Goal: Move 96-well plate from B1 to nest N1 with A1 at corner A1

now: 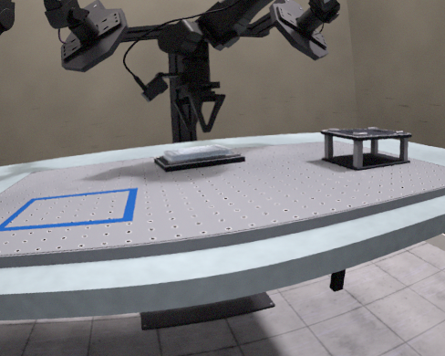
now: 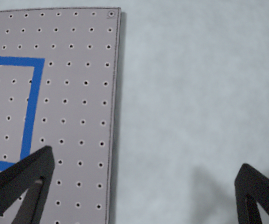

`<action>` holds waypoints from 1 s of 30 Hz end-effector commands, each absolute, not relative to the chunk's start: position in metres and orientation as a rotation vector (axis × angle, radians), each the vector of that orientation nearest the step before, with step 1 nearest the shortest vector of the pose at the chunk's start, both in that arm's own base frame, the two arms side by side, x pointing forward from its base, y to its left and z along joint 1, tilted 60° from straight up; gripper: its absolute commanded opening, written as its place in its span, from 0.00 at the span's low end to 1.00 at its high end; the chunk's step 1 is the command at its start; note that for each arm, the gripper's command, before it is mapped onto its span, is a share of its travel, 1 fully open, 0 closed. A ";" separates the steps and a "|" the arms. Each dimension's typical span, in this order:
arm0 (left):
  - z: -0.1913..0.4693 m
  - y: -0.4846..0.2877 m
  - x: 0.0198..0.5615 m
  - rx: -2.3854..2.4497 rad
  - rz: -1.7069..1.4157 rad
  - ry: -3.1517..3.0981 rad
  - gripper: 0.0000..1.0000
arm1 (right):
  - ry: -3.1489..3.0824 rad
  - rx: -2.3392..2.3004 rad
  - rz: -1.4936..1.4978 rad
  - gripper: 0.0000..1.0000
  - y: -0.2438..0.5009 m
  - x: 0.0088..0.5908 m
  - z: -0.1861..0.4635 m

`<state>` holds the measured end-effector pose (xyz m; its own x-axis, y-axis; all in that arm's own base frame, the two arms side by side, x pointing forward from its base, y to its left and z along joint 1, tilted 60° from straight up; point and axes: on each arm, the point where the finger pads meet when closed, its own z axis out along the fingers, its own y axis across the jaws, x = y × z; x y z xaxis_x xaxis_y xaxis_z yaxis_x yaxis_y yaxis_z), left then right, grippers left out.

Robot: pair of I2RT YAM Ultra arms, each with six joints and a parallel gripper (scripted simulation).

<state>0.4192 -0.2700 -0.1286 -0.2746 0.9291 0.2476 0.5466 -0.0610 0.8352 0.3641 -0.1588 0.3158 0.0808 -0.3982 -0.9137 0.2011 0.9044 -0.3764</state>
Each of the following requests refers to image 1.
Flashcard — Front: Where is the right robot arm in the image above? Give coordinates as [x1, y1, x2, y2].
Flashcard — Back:
[0, 0, 122, 61]

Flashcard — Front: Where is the blue rectangular tape outline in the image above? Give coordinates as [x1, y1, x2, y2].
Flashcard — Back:
[0, 188, 138, 231]

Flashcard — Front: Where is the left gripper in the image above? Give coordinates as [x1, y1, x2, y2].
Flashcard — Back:
[145, 58, 225, 133]

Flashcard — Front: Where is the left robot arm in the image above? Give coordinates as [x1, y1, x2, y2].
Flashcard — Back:
[141, 0, 340, 102]

